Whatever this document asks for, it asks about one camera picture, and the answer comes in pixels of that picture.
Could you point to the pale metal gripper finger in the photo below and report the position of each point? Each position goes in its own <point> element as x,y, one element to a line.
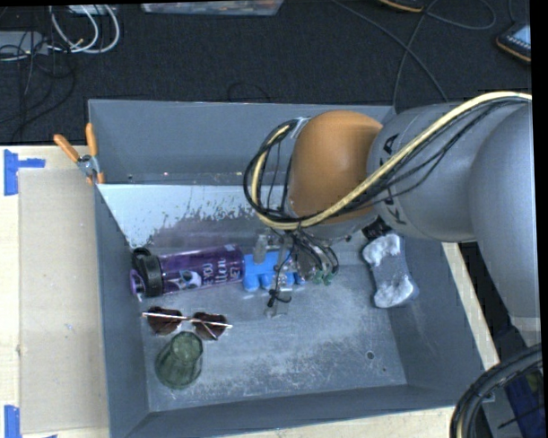
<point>282,298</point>
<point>260,250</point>

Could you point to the blue plastic toy block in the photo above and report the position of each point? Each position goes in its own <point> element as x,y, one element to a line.
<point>253,275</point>

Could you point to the grey metal bin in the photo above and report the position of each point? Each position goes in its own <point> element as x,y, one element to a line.
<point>305,356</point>

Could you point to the purple printed bottle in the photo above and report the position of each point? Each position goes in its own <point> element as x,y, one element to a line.
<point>199,269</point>

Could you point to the grey bar with white ends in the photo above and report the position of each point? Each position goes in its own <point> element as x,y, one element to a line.
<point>390,268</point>

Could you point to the brown heart-shaped sunglasses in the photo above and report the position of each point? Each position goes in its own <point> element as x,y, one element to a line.
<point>167,320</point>

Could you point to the green glass cup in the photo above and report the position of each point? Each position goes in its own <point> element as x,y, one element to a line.
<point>178,363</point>

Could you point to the pale cardboard board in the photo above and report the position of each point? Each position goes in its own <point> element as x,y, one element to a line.
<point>56,288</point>

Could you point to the black cylinder on white bracket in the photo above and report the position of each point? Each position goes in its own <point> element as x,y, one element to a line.
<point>376,230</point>

